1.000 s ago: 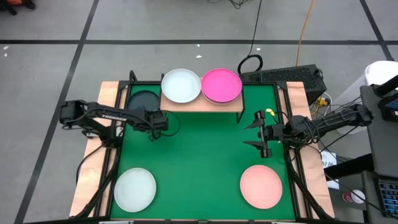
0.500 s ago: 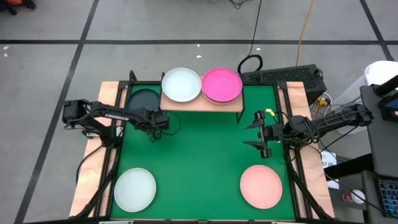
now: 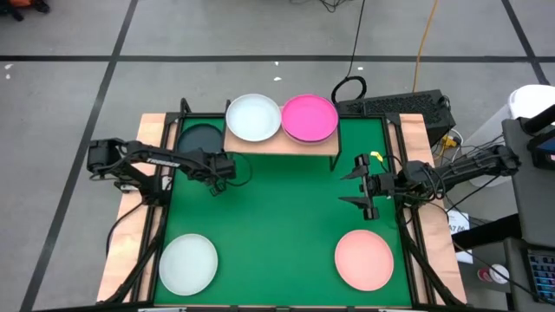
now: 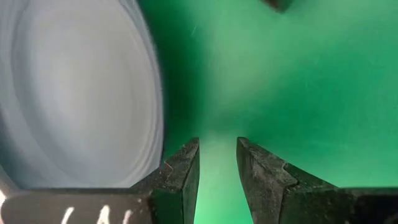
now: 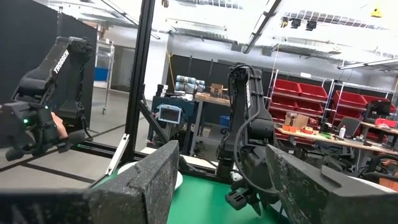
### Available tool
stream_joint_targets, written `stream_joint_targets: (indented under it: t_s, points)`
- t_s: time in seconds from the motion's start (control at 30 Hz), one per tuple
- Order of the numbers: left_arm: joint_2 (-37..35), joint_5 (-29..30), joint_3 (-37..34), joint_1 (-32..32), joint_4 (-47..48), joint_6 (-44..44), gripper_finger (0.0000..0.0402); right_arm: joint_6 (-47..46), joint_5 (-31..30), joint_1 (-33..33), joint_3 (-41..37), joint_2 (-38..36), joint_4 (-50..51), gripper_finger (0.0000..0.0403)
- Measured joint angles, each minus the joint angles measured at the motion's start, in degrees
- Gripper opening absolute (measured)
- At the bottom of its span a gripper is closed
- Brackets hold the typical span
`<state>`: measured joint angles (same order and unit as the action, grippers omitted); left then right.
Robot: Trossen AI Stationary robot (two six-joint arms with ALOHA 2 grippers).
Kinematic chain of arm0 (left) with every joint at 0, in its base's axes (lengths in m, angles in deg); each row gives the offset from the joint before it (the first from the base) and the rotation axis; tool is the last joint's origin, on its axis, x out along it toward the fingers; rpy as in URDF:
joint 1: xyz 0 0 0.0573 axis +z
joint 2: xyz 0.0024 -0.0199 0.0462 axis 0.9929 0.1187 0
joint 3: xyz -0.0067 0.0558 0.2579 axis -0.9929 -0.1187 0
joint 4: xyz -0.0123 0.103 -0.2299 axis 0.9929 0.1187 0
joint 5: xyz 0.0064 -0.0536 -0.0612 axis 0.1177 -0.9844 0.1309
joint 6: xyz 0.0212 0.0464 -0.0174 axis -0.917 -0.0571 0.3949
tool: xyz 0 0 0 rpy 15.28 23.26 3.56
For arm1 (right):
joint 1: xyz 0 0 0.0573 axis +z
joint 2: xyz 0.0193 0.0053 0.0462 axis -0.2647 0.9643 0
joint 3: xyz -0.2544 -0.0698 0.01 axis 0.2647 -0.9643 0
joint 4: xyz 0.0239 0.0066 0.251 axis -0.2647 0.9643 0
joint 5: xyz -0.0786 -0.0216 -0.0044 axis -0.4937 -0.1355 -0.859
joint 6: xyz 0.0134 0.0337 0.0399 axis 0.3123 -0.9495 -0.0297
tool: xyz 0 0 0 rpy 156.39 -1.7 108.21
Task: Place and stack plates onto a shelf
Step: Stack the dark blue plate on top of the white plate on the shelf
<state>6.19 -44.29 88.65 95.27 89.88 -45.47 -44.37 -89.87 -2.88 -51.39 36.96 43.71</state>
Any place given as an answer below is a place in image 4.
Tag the white plate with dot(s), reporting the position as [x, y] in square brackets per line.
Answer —
[77, 93]

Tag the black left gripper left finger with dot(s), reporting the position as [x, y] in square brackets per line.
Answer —
[174, 186]

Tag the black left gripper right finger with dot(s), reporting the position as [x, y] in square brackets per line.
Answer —
[273, 193]

